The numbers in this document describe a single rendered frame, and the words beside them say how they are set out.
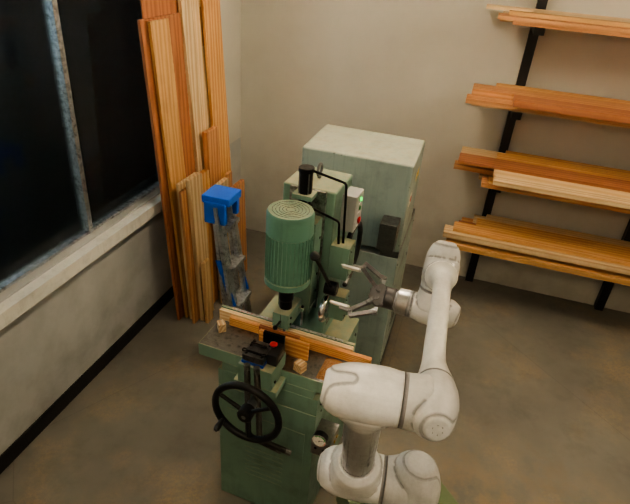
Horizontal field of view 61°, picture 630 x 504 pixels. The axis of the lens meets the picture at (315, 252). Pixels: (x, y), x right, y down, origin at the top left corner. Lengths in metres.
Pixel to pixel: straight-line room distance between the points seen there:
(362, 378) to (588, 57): 3.17
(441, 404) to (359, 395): 0.18
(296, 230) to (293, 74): 2.58
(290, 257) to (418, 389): 0.82
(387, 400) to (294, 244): 0.81
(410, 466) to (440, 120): 2.86
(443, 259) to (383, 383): 0.57
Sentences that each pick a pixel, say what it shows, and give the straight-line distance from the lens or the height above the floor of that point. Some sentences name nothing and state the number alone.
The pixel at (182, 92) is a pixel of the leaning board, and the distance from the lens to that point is 3.46.
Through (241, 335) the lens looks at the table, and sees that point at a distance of 2.26.
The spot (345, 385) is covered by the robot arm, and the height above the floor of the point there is 1.47.
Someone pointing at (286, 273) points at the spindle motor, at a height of 1.29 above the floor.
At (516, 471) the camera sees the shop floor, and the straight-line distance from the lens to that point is 3.22.
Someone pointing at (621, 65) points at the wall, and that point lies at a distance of 4.10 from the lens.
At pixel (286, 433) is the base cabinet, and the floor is 0.56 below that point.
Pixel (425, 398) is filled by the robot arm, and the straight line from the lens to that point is 1.26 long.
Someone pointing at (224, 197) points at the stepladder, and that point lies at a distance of 2.79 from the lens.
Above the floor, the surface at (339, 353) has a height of 0.93.
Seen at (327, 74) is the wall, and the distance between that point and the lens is 4.22.
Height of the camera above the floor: 2.35
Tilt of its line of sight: 31 degrees down
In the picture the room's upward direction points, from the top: 5 degrees clockwise
